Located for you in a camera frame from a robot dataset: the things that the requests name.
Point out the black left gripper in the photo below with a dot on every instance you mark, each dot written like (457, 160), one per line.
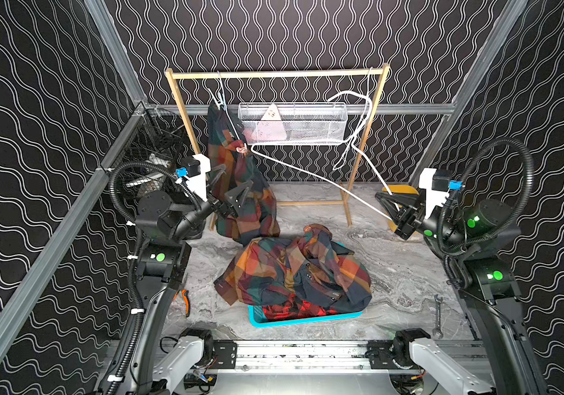
(220, 204)

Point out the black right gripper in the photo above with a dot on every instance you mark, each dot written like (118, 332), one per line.
(411, 216)

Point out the multicolour plaid shirt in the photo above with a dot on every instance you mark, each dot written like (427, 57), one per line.
(311, 267)
(260, 215)

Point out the pink clothespin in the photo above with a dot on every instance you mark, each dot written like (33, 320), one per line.
(241, 148)

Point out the white wire hanger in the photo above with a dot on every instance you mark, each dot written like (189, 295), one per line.
(361, 123)

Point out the green clothespin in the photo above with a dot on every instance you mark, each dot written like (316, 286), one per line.
(220, 101)

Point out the red black plaid shirt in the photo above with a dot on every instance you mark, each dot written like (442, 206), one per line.
(292, 310)

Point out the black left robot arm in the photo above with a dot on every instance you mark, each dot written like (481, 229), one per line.
(166, 205)

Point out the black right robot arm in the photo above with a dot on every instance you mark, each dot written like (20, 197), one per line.
(468, 241)

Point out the yellow plastic tray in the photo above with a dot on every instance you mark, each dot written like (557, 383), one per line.
(399, 203)

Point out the pink triangular item in basket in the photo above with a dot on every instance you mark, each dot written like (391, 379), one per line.
(270, 128)

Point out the teal plastic basket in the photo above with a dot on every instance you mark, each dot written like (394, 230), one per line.
(258, 320)

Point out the steel wrench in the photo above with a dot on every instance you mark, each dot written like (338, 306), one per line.
(438, 316)

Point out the wooden clothes rack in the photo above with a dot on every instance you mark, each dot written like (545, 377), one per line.
(382, 73)

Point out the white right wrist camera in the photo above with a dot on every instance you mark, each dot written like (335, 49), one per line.
(437, 185)

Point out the white wire mesh basket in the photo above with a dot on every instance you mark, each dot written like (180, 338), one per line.
(307, 124)

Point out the black wire wall basket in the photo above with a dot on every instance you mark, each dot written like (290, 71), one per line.
(160, 139)

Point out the orange handled pliers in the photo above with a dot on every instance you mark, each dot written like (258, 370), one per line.
(184, 294)

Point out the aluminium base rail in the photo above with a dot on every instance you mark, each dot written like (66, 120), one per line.
(310, 356)

